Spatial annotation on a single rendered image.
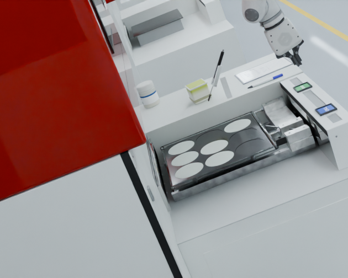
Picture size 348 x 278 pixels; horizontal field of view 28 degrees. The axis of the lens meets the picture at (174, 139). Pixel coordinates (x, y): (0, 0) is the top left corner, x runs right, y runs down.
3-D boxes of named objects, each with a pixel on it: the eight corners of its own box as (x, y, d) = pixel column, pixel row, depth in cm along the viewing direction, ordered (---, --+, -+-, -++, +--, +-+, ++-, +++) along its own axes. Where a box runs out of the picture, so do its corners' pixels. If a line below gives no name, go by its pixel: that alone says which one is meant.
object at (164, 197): (167, 212, 218) (156, 187, 215) (155, 161, 260) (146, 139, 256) (172, 210, 218) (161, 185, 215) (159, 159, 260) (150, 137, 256)
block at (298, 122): (282, 135, 231) (280, 127, 230) (280, 132, 234) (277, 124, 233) (305, 127, 231) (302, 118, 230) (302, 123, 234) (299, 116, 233)
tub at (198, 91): (195, 105, 263) (189, 89, 261) (190, 101, 270) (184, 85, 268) (213, 97, 264) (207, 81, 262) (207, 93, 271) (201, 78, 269)
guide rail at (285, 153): (174, 202, 229) (171, 194, 228) (174, 199, 231) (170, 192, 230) (316, 147, 228) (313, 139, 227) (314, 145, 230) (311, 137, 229)
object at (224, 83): (218, 102, 257) (206, 70, 252) (216, 100, 260) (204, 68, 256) (233, 96, 256) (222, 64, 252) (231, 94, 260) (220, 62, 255)
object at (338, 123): (339, 171, 208) (326, 130, 203) (290, 115, 260) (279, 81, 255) (368, 159, 208) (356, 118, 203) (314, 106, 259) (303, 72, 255)
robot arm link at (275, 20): (260, 25, 227) (265, 32, 228) (283, 10, 226) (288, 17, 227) (254, 21, 235) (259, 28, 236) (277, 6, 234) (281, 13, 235)
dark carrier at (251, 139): (173, 186, 223) (172, 185, 222) (163, 149, 255) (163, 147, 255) (273, 147, 222) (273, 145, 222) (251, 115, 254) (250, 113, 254)
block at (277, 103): (265, 113, 254) (263, 106, 253) (263, 110, 257) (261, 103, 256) (286, 105, 253) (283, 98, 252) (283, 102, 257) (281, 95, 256)
